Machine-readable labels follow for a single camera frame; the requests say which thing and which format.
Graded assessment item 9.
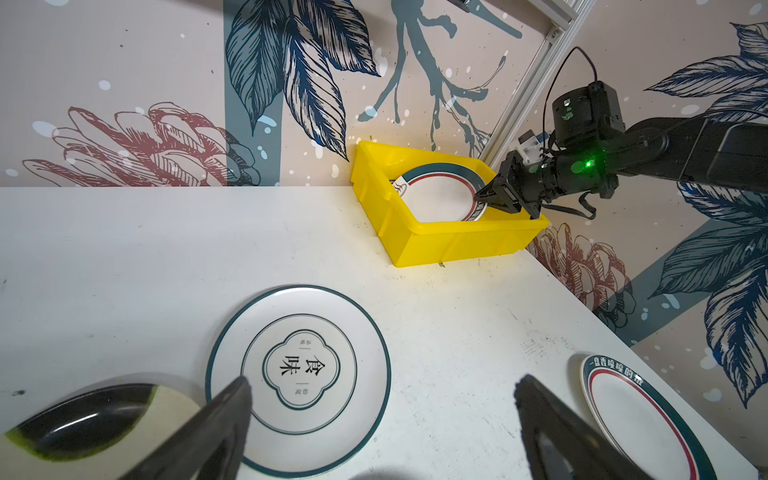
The yellow plastic bin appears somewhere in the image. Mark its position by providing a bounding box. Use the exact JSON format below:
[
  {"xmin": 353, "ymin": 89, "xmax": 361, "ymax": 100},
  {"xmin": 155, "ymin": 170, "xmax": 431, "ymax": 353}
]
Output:
[{"xmin": 351, "ymin": 141, "xmax": 549, "ymax": 268}]

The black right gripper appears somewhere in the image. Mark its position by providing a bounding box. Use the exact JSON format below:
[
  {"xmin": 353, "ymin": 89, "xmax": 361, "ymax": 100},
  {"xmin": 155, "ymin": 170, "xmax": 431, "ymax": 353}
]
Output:
[{"xmin": 474, "ymin": 150, "xmax": 561, "ymax": 219}]

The white plate green red rim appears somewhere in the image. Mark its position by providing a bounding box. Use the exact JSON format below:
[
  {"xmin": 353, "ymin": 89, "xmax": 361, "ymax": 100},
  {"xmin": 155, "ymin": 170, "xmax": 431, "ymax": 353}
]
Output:
[{"xmin": 391, "ymin": 163, "xmax": 487, "ymax": 223}]

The aluminium frame post right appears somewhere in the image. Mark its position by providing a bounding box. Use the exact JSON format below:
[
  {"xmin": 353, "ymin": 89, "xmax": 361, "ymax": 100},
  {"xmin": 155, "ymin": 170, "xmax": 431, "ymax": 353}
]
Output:
[{"xmin": 480, "ymin": 0, "xmax": 596, "ymax": 170}]

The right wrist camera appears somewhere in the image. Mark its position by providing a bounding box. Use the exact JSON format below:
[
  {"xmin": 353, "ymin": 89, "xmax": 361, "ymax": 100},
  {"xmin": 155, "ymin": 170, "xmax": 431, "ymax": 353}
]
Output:
[{"xmin": 552, "ymin": 81, "xmax": 626, "ymax": 149}]

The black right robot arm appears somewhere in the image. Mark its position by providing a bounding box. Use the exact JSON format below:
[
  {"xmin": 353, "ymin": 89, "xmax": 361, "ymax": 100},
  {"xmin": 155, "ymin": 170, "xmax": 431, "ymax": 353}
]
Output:
[{"xmin": 474, "ymin": 112, "xmax": 767, "ymax": 220}]

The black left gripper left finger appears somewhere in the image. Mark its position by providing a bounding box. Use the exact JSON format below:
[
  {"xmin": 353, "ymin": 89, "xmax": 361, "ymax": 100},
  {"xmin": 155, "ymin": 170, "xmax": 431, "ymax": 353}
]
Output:
[{"xmin": 123, "ymin": 376, "xmax": 252, "ymax": 479}]

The cream plate black green patch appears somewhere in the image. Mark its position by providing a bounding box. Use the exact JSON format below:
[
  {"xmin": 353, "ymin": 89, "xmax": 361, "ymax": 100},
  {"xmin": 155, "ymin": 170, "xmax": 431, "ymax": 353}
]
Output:
[{"xmin": 1, "ymin": 383, "xmax": 200, "ymax": 479}]

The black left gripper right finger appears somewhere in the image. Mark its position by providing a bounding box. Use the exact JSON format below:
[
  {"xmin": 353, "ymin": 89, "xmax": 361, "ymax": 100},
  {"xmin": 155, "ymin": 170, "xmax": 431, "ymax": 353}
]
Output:
[{"xmin": 514, "ymin": 374, "xmax": 649, "ymax": 479}]

